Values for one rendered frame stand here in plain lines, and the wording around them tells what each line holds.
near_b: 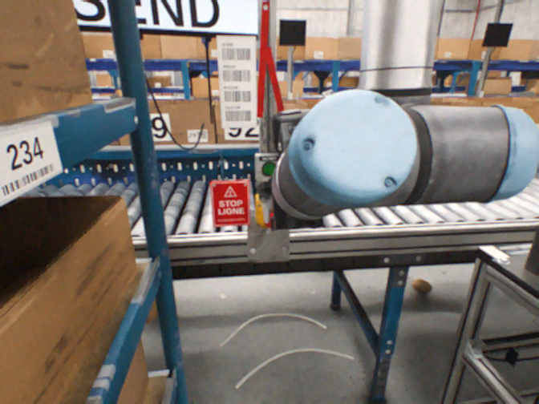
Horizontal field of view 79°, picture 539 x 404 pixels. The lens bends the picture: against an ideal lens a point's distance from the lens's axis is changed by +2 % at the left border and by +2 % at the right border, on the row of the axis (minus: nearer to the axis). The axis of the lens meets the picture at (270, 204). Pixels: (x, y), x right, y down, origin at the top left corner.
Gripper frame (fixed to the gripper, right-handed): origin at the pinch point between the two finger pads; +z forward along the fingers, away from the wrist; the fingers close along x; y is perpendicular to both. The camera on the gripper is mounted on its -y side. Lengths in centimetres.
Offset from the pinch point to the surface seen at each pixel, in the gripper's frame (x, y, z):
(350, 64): 211, -291, 436
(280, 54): 91, -309, 436
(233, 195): -8.3, -4.5, 24.1
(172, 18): -19.8, -43.3, 9.6
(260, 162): -1.5, -11.6, 18.0
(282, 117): 3.4, -19.5, 9.6
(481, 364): 55, 45, 26
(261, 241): -1.3, 7.7, 31.5
